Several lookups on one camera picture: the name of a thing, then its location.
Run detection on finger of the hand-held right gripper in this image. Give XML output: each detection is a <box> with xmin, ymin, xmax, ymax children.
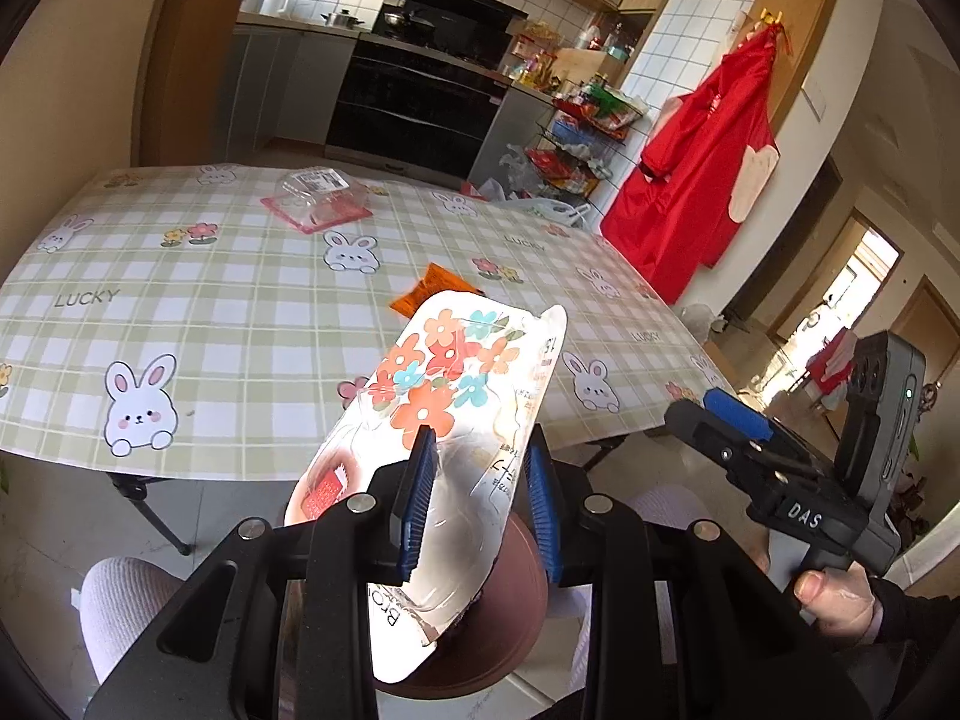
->
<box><xmin>666</xmin><ymin>397</ymin><xmax>827</xmax><ymax>487</ymax></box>
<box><xmin>703</xmin><ymin>387</ymin><xmax>835</xmax><ymax>467</ymax></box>

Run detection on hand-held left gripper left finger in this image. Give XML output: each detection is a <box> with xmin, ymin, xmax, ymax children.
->
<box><xmin>82</xmin><ymin>424</ymin><xmax>440</xmax><ymax>720</ymax></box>

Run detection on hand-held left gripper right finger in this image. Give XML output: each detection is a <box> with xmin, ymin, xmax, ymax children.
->
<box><xmin>523</xmin><ymin>444</ymin><xmax>875</xmax><ymax>720</ymax></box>

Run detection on brown round bin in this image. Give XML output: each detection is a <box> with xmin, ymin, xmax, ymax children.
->
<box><xmin>373</xmin><ymin>508</ymin><xmax>550</xmax><ymax>700</ymax></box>

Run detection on white floral plastic packet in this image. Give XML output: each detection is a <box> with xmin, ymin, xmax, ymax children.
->
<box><xmin>283</xmin><ymin>289</ymin><xmax>569</xmax><ymax>685</ymax></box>

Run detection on person's right forearm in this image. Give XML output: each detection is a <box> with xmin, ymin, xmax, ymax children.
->
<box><xmin>862</xmin><ymin>576</ymin><xmax>960</xmax><ymax>667</ymax></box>

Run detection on person's right hand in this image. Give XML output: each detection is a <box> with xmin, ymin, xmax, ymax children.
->
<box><xmin>793</xmin><ymin>568</ymin><xmax>880</xmax><ymax>646</ymax></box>

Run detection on red hanging garment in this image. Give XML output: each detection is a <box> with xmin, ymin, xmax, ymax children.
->
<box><xmin>805</xmin><ymin>328</ymin><xmax>857</xmax><ymax>392</ymax></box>

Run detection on black table leg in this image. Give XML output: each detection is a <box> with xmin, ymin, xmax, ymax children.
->
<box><xmin>107</xmin><ymin>472</ymin><xmax>194</xmax><ymax>557</ymax></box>
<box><xmin>580</xmin><ymin>437</ymin><xmax>629</xmax><ymax>471</ymax></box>

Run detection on wooden door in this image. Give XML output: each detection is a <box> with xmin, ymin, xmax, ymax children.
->
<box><xmin>891</xmin><ymin>276</ymin><xmax>960</xmax><ymax>392</ymax></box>

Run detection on orange snack wrapper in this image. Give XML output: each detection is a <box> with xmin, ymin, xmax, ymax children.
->
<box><xmin>388</xmin><ymin>262</ymin><xmax>486</xmax><ymax>317</ymax></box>

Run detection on red apron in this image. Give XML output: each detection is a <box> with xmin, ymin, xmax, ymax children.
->
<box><xmin>600</xmin><ymin>22</ymin><xmax>785</xmax><ymax>306</ymax></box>

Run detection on checked rabbit print tablecloth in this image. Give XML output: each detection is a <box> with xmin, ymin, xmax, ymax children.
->
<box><xmin>0</xmin><ymin>163</ymin><xmax>740</xmax><ymax>481</ymax></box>

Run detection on white green printed plastic bag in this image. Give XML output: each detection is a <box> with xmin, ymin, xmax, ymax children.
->
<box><xmin>516</xmin><ymin>191</ymin><xmax>595</xmax><ymax>231</ymax></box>

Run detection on person's left leg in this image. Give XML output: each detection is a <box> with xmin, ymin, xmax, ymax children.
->
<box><xmin>79</xmin><ymin>556</ymin><xmax>186</xmax><ymax>688</ymax></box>

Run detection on clear plastic food container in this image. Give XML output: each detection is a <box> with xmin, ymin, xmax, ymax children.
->
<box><xmin>259</xmin><ymin>166</ymin><xmax>374</xmax><ymax>236</ymax></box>

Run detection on red green snack packets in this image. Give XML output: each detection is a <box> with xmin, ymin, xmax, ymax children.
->
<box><xmin>555</xmin><ymin>79</ymin><xmax>650</xmax><ymax>140</ymax></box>

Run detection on grey base cabinet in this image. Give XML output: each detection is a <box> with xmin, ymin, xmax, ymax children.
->
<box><xmin>471</xmin><ymin>86</ymin><xmax>557</xmax><ymax>185</ymax></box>
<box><xmin>229</xmin><ymin>24</ymin><xmax>359</xmax><ymax>149</ymax></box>

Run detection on black built-in stove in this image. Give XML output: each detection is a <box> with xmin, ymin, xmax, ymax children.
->
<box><xmin>326</xmin><ymin>31</ymin><xmax>512</xmax><ymax>170</ymax></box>

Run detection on cluster of seasoning packets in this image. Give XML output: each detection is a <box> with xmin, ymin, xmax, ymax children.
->
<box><xmin>508</xmin><ymin>19</ymin><xmax>575</xmax><ymax>87</ymax></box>

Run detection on black range hood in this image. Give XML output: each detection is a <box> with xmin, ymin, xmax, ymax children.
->
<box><xmin>388</xmin><ymin>0</ymin><xmax>530</xmax><ymax>68</ymax></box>

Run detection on black wire storage rack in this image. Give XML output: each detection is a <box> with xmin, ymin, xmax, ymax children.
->
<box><xmin>521</xmin><ymin>79</ymin><xmax>651</xmax><ymax>201</ymax></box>

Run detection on wooden wall shelf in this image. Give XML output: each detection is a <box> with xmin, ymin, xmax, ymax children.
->
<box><xmin>555</xmin><ymin>0</ymin><xmax>689</xmax><ymax>87</ymax></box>

